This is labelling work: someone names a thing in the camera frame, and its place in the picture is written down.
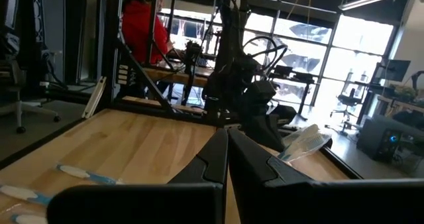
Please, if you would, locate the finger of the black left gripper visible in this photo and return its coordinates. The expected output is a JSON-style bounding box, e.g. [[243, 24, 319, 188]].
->
[[264, 105, 297, 151], [246, 117, 278, 150]]

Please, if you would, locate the black office chair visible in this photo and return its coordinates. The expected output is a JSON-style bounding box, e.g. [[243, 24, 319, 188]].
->
[[330, 93, 364, 136]]

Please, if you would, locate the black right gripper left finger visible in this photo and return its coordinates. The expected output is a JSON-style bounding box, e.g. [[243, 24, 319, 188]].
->
[[46, 128, 229, 224]]

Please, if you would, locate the black computer tower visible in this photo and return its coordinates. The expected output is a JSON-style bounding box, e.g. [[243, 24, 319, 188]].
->
[[356, 115, 424, 168]]

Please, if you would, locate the wooden workbench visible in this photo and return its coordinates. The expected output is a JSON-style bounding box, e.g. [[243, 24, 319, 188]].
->
[[376, 93, 424, 119]]

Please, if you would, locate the person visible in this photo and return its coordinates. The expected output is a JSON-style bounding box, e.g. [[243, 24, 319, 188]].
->
[[121, 0, 174, 66]]

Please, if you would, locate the black office desk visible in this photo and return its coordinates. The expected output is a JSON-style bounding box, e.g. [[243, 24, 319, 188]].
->
[[270, 66, 317, 115]]

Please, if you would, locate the office chair white base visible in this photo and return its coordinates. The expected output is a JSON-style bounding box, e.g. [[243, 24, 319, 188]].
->
[[0, 60, 62, 135]]

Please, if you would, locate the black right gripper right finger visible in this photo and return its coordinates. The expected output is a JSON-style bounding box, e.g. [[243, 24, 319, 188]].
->
[[228, 128, 424, 224]]

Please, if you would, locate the black computer monitor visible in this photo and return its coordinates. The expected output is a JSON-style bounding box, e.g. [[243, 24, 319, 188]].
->
[[373, 58, 411, 83]]

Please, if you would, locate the white plastic strip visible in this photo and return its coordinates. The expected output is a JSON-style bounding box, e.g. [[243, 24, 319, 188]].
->
[[81, 76, 107, 119]]

